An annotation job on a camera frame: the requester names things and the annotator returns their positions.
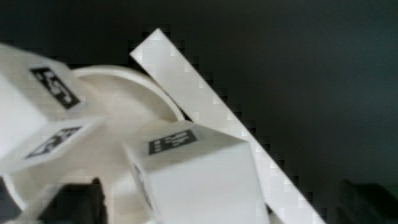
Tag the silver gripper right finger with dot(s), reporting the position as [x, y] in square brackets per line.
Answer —
[368, 203]

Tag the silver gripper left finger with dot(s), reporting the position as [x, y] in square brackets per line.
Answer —
[70, 204]

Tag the white stool leg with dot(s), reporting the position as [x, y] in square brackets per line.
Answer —
[33, 147]
[41, 98]
[196, 177]

